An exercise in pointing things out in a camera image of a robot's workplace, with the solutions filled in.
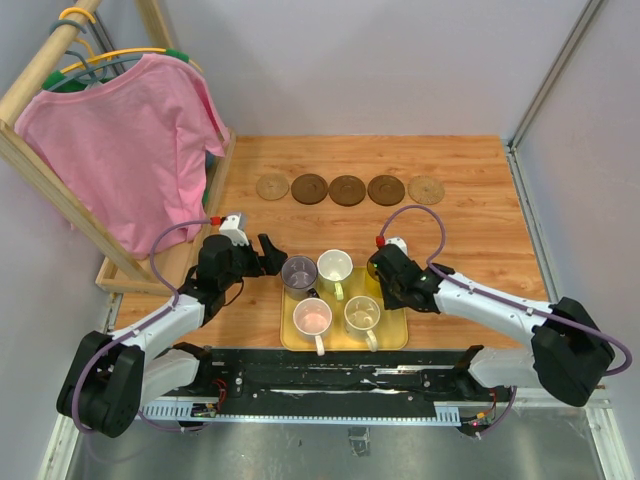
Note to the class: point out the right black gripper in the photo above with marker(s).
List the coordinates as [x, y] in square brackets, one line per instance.
[389, 301]

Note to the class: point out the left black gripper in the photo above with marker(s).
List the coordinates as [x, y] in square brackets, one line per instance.
[270, 263]

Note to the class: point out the yellow transparent cup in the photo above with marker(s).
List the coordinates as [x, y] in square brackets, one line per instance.
[372, 281]

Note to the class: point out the cream white mug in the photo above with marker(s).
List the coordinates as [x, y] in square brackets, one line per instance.
[361, 318]

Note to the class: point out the white cup green handle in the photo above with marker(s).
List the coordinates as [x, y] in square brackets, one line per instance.
[335, 268]

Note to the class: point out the woven rattan coaster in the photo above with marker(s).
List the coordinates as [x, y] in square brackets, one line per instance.
[272, 186]
[426, 190]

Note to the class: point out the brown wooden coaster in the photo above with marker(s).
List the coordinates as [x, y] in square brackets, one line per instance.
[386, 190]
[309, 189]
[347, 190]

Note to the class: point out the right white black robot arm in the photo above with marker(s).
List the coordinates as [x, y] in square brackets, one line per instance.
[570, 354]

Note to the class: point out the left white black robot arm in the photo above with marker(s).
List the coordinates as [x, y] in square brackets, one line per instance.
[113, 375]

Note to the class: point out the grey purple cup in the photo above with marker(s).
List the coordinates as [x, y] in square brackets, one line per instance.
[300, 275]

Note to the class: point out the yellow plastic tray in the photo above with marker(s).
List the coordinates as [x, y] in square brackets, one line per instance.
[391, 332]

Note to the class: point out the pink white mug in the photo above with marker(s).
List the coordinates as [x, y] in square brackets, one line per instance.
[312, 318]

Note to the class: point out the pink t-shirt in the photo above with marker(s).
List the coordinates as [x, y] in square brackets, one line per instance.
[133, 149]

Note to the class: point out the grey hanger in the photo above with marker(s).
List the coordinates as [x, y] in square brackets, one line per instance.
[90, 72]

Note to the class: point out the yellow green hanger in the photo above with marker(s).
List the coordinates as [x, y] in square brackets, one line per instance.
[125, 52]

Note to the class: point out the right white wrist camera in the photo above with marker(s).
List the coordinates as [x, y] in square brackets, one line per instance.
[399, 242]

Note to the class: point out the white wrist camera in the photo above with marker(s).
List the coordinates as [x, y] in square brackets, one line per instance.
[399, 242]
[233, 226]

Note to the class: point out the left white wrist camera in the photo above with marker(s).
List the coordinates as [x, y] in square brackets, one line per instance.
[233, 226]

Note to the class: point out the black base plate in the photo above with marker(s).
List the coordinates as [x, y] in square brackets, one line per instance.
[435, 376]

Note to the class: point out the white slotted cable duct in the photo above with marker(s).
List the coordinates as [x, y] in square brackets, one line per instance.
[320, 409]

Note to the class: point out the aluminium frame rail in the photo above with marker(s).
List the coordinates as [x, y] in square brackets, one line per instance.
[579, 31]

